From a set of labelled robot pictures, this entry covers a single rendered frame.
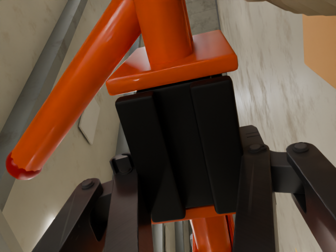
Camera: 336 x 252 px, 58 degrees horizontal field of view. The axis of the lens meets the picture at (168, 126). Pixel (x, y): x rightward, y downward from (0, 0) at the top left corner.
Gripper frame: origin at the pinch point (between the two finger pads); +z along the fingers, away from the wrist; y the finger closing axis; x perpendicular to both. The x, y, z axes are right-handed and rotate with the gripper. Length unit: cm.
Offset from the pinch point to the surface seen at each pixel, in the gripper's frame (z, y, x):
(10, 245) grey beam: 179, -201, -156
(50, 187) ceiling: 384, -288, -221
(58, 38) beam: 559, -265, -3
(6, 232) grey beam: 182, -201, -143
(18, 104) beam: 387, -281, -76
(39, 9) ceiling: 573, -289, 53
